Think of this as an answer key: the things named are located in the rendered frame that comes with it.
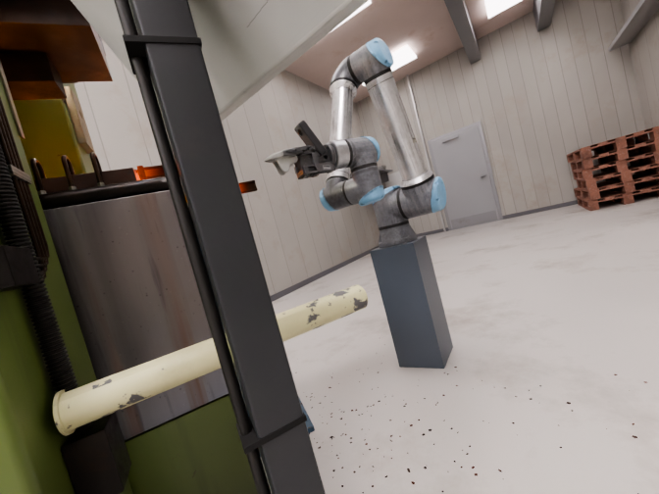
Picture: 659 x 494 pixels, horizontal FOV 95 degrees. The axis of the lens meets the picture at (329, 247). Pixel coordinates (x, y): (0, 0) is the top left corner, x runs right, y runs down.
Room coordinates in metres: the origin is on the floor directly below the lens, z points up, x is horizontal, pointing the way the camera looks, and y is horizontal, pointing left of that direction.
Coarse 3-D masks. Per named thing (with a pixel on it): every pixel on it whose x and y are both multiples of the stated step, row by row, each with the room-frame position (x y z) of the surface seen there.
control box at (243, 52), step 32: (96, 0) 0.34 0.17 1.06; (192, 0) 0.30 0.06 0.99; (224, 0) 0.29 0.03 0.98; (256, 0) 0.27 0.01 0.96; (288, 0) 0.26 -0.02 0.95; (320, 0) 0.25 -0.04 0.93; (352, 0) 0.25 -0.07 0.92; (224, 32) 0.31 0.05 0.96; (256, 32) 0.29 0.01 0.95; (288, 32) 0.28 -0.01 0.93; (320, 32) 0.29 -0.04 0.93; (128, 64) 0.38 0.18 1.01; (224, 64) 0.33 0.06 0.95; (256, 64) 0.31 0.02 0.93; (288, 64) 0.36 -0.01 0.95; (224, 96) 0.35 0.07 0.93
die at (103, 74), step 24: (0, 0) 0.58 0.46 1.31; (24, 0) 0.60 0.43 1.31; (48, 0) 0.61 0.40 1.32; (0, 24) 0.58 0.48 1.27; (24, 24) 0.59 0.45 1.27; (48, 24) 0.61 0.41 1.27; (72, 24) 0.62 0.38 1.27; (0, 48) 0.63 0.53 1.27; (24, 48) 0.65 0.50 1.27; (48, 48) 0.66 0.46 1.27; (72, 48) 0.68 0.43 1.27; (96, 48) 0.70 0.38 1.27; (72, 72) 0.75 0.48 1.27; (96, 72) 0.77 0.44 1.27
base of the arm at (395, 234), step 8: (392, 224) 1.43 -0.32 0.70; (400, 224) 1.42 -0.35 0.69; (408, 224) 1.45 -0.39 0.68; (384, 232) 1.45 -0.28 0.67; (392, 232) 1.42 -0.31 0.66; (400, 232) 1.41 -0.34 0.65; (408, 232) 1.42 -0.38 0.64; (384, 240) 1.44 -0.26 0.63; (392, 240) 1.41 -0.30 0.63; (400, 240) 1.40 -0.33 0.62; (408, 240) 1.41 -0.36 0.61
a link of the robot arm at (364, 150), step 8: (360, 136) 1.02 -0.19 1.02; (368, 136) 1.02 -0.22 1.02; (352, 144) 0.96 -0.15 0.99; (360, 144) 0.97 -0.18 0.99; (368, 144) 0.99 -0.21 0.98; (376, 144) 1.00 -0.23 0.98; (352, 152) 0.96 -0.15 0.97; (360, 152) 0.97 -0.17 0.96; (368, 152) 0.98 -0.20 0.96; (376, 152) 1.00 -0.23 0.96; (352, 160) 0.97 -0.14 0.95; (360, 160) 0.98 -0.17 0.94; (368, 160) 0.98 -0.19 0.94; (376, 160) 1.01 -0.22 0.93; (344, 168) 1.00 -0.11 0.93; (352, 168) 1.00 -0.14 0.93
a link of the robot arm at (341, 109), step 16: (336, 80) 1.25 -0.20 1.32; (352, 80) 1.25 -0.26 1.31; (336, 96) 1.24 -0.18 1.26; (352, 96) 1.26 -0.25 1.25; (336, 112) 1.20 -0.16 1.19; (336, 128) 1.17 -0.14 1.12; (336, 176) 1.09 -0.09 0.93; (320, 192) 1.11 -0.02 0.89; (336, 192) 1.05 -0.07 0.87; (336, 208) 1.09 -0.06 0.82
